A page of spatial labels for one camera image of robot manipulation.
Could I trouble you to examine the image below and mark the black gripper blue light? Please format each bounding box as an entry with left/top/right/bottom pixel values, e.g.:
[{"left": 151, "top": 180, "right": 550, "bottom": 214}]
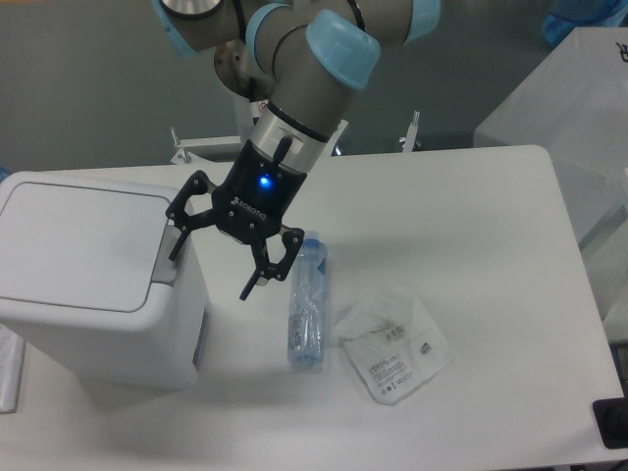
[{"left": 164, "top": 139, "right": 309, "bottom": 301}]

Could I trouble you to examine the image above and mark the white push-lid trash can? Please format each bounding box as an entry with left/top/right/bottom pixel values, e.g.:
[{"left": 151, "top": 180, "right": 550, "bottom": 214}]
[{"left": 1, "top": 172, "right": 208, "bottom": 389}]

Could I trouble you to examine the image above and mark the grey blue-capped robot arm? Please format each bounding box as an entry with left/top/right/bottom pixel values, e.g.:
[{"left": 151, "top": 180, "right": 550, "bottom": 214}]
[{"left": 153, "top": 1, "right": 441, "bottom": 287}]

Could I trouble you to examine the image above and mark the clear plastic water bottle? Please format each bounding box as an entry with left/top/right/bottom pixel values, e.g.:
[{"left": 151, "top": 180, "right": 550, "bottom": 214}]
[{"left": 287, "top": 231, "right": 328, "bottom": 368}]

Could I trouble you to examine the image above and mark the crumpled white plastic bag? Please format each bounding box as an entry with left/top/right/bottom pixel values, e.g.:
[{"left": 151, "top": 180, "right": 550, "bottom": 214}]
[{"left": 334, "top": 287, "right": 455, "bottom": 406}]

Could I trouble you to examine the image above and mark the clear plastic sheet at left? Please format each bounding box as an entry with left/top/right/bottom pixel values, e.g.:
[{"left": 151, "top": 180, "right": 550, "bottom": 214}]
[{"left": 1, "top": 326, "right": 26, "bottom": 414}]

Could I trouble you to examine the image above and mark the white box at right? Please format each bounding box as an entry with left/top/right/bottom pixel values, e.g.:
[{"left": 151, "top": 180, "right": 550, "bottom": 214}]
[{"left": 473, "top": 27, "right": 627, "bottom": 243}]

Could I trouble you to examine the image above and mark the blue plastic cover top right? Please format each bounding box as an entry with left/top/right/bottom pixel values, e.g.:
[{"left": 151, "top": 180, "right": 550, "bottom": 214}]
[{"left": 542, "top": 1, "right": 627, "bottom": 49}]

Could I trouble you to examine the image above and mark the black device at table edge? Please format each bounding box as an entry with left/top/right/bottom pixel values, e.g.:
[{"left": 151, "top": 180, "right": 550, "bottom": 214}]
[{"left": 593, "top": 397, "right": 628, "bottom": 449}]

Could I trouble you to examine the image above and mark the white metal base frame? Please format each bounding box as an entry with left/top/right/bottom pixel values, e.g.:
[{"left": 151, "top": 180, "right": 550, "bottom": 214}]
[{"left": 170, "top": 110, "right": 421, "bottom": 165}]

